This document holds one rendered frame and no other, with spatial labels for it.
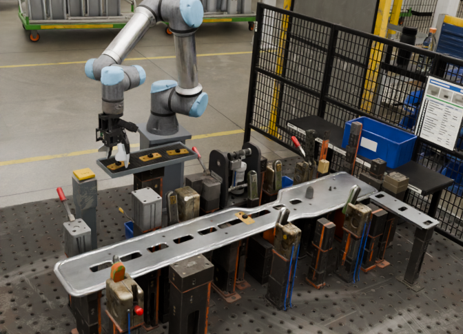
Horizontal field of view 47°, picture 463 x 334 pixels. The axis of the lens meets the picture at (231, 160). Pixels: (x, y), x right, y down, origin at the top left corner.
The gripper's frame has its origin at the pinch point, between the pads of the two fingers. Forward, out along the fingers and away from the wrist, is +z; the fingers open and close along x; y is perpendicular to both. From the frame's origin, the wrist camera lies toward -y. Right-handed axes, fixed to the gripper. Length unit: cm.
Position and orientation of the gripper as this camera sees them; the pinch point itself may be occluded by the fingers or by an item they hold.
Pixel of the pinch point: (118, 160)
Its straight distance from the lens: 199.7
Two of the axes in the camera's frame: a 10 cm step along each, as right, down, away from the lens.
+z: -0.8, 9.0, 4.3
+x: 7.8, 3.3, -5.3
